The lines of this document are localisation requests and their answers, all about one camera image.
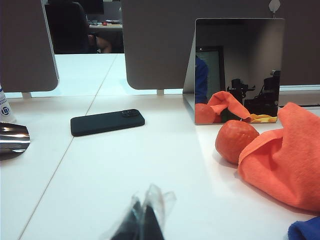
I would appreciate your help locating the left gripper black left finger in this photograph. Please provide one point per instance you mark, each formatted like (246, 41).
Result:
(132, 222)

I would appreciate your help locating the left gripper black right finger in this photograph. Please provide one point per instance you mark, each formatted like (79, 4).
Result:
(152, 220)

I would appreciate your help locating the orange microfiber rag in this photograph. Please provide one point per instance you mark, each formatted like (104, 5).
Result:
(287, 162)

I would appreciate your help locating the blue microfiber rag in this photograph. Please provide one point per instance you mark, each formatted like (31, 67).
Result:
(305, 230)

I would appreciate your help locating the black smartphone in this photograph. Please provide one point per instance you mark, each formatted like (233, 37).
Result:
(107, 122)

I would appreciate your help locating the orange fruit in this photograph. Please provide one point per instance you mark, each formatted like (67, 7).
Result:
(232, 140)

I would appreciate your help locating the shiny silver foil sheet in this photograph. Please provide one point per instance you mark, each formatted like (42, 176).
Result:
(12, 140)

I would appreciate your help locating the white bottle blue logo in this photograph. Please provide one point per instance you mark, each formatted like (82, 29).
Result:
(5, 107)

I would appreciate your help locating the wide brown desk divider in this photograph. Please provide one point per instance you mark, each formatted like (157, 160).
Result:
(155, 45)

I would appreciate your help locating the standing square mirror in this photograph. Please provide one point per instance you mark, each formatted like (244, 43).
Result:
(240, 50)

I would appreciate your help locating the black office chair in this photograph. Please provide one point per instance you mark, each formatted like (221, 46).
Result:
(67, 27)

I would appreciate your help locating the dark computer monitor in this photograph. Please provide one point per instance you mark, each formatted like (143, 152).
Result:
(93, 6)

